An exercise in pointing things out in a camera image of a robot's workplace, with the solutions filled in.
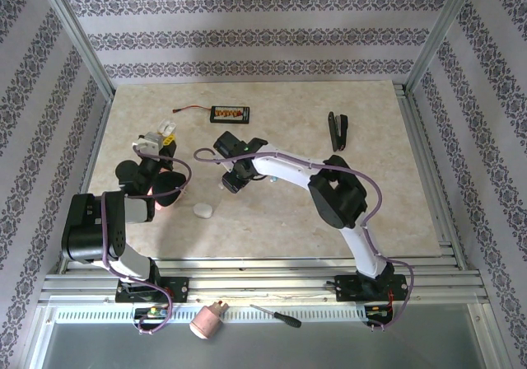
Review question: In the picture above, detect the wide aluminium base rail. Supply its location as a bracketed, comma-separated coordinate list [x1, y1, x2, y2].
[39, 257, 491, 304]

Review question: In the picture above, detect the red black wire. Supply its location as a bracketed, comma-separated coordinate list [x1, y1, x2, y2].
[172, 104, 213, 114]

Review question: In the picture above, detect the aluminium side rail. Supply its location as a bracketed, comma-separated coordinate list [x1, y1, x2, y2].
[57, 91, 116, 273]
[393, 82, 469, 263]

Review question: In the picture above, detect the grey metal sheet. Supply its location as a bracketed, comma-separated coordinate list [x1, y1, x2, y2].
[40, 322, 495, 369]

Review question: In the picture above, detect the white slotted cable duct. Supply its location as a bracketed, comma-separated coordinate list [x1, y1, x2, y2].
[53, 306, 368, 325]

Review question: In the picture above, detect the aluminium frame post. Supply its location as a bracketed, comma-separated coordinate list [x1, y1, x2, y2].
[35, 0, 116, 100]
[404, 0, 483, 96]

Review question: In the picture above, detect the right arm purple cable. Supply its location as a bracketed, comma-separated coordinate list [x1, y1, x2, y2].
[193, 148, 414, 334]

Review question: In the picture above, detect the pink striped rolled sock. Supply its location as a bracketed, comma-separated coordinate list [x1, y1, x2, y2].
[150, 185, 182, 213]

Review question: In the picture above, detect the black charger board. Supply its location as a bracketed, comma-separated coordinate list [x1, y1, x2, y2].
[209, 105, 251, 124]

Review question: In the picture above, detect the black handled screwdriver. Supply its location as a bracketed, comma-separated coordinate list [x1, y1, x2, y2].
[250, 303, 302, 329]

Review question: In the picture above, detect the black stapler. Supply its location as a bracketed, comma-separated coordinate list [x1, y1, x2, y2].
[327, 111, 350, 152]

